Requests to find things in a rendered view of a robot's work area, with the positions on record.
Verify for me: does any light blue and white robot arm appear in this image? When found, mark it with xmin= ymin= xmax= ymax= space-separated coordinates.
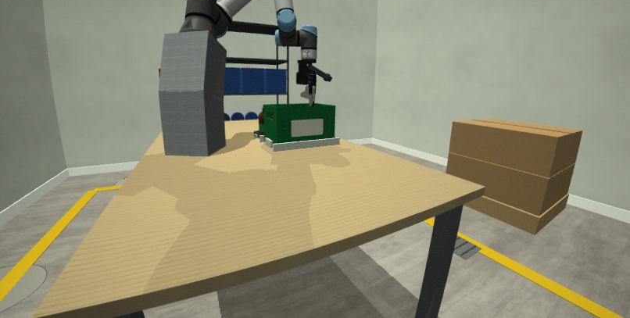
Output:
xmin=179 ymin=0 xmax=332 ymax=82

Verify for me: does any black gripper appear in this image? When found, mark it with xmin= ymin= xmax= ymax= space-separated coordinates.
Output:
xmin=296 ymin=59 xmax=317 ymax=105

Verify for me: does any green plastic crate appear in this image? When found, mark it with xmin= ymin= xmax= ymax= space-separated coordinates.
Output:
xmin=264 ymin=103 xmax=335 ymax=144

